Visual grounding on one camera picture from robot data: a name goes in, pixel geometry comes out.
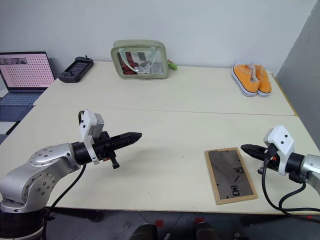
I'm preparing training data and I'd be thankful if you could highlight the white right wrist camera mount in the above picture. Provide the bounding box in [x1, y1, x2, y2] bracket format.
[262, 125, 296, 176]

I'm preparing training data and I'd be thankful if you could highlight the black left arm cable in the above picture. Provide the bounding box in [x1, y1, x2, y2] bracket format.
[43, 110, 87, 240]

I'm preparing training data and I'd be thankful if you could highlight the dark rounded shape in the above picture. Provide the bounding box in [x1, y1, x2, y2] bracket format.
[194, 220, 217, 240]
[134, 223, 159, 240]

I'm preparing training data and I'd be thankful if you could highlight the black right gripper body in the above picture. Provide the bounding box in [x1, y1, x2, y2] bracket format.
[257, 144, 281, 174]

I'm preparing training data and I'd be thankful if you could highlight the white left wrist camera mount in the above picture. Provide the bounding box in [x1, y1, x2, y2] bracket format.
[78, 109, 106, 166]

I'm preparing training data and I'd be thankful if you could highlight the green pouch with clear window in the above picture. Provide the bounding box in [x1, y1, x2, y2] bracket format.
[110, 39, 168, 81]

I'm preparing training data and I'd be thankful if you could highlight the grey partition panel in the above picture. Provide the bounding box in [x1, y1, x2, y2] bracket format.
[274, 0, 320, 154]

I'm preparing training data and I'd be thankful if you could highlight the blue laptop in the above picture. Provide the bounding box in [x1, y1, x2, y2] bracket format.
[0, 51, 56, 136]

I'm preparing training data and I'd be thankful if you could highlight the wooden framed dark board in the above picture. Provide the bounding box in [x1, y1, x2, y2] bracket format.
[204, 147, 259, 206]

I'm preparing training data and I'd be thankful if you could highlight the black table support bar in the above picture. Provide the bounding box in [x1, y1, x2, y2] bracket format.
[48, 206, 105, 223]
[239, 214, 320, 228]

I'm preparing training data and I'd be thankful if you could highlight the black handheld controller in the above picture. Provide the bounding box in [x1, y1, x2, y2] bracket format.
[57, 55, 95, 84]

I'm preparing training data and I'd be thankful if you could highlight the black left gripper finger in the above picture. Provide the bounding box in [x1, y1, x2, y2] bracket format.
[110, 136, 142, 151]
[109, 131, 143, 145]

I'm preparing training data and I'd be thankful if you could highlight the orange canvas shoe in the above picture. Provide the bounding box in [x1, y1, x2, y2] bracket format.
[250, 62, 273, 97]
[231, 62, 260, 98]

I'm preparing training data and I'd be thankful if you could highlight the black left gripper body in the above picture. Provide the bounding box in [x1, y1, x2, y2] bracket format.
[92, 130, 120, 170]

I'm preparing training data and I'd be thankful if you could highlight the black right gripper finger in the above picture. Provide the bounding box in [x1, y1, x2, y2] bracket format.
[240, 143, 269, 153]
[241, 147, 268, 161]

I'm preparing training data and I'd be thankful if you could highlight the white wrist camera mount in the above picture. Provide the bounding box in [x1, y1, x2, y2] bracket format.
[78, 109, 106, 166]
[262, 125, 296, 176]

